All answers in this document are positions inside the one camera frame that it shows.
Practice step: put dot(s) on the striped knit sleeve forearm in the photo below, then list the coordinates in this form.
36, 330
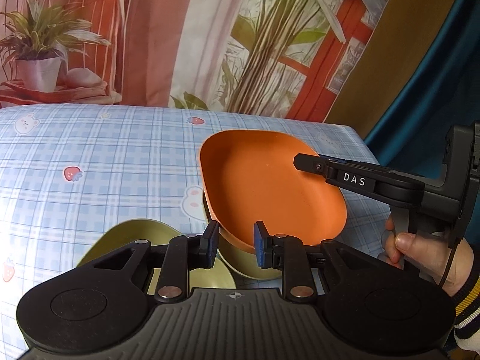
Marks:
466, 327

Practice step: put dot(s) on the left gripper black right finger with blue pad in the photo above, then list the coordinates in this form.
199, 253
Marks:
295, 260

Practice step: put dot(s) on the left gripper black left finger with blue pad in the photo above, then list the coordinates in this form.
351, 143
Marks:
178, 258

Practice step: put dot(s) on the printed plant backdrop cloth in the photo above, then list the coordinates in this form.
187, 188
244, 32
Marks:
334, 61

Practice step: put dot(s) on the person's right hand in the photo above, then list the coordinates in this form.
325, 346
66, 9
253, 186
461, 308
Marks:
430, 255

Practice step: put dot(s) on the green squarish bowl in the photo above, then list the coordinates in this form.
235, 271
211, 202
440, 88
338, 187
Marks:
243, 262

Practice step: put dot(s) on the orange squarish bowl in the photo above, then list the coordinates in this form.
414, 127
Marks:
249, 176

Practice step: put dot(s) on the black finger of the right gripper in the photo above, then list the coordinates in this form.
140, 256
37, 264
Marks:
390, 188
370, 166

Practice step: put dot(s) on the blue plaid tablecloth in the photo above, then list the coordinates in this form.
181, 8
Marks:
70, 172

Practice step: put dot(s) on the teal curtain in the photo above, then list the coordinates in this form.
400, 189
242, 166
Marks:
443, 91

